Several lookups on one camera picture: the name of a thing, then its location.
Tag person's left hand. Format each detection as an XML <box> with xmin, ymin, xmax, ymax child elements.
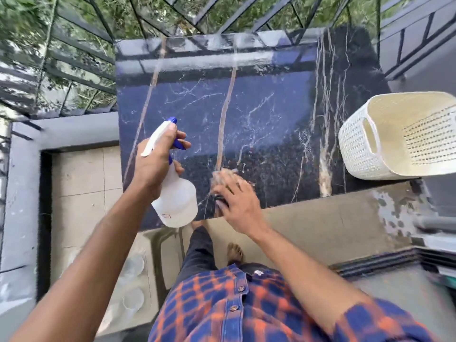
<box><xmin>133</xmin><ymin>121</ymin><xmax>192</xmax><ymax>202</ymax></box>

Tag person's right hand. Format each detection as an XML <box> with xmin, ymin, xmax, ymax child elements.
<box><xmin>210</xmin><ymin>172</ymin><xmax>270</xmax><ymax>240</ymax></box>

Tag brown checked cloth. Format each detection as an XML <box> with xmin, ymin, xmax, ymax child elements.
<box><xmin>209</xmin><ymin>168</ymin><xmax>256</xmax><ymax>218</ymax></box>

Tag white spray bottle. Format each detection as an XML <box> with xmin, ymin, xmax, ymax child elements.
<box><xmin>140</xmin><ymin>117</ymin><xmax>199</xmax><ymax>228</ymax></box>

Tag clear drinking glass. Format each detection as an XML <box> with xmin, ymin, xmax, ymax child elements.
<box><xmin>126</xmin><ymin>254</ymin><xmax>146</xmax><ymax>278</ymax></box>

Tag clear glass tumbler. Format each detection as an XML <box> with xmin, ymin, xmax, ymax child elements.
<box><xmin>122</xmin><ymin>287</ymin><xmax>145</xmax><ymax>311</ymax></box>

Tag cream plastic basket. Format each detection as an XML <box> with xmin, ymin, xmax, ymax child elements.
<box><xmin>337</xmin><ymin>91</ymin><xmax>456</xmax><ymax>181</ymax></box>

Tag person's right forearm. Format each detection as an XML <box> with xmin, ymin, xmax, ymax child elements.
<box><xmin>249</xmin><ymin>228</ymin><xmax>375</xmax><ymax>335</ymax></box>

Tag person's left forearm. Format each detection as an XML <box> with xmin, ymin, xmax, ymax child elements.
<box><xmin>10</xmin><ymin>190</ymin><xmax>154</xmax><ymax>342</ymax></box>

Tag person's right foot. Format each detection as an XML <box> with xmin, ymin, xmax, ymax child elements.
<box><xmin>227</xmin><ymin>242</ymin><xmax>245</xmax><ymax>266</ymax></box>

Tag dark trousers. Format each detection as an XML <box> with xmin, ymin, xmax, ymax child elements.
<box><xmin>174</xmin><ymin>226</ymin><xmax>282</xmax><ymax>285</ymax></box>

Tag beige low stool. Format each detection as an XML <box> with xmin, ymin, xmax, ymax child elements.
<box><xmin>53</xmin><ymin>228</ymin><xmax>184</xmax><ymax>335</ymax></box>

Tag blue orange plaid shirt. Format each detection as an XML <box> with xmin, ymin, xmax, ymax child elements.
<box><xmin>148</xmin><ymin>263</ymin><xmax>439</xmax><ymax>342</ymax></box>

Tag dark marble table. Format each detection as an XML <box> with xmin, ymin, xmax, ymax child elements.
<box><xmin>115</xmin><ymin>26</ymin><xmax>425</xmax><ymax>230</ymax></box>

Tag dark ribbed door threshold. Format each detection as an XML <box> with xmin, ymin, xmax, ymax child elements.
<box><xmin>329</xmin><ymin>247</ymin><xmax>456</xmax><ymax>278</ymax></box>

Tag grey pipe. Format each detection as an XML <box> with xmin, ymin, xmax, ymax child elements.
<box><xmin>415</xmin><ymin>215</ymin><xmax>456</xmax><ymax>234</ymax></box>

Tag green foliage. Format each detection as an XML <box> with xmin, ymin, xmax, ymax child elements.
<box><xmin>0</xmin><ymin>0</ymin><xmax>418</xmax><ymax>111</ymax></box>

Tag black metal railing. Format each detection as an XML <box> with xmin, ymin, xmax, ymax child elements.
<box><xmin>0</xmin><ymin>0</ymin><xmax>456</xmax><ymax>246</ymax></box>

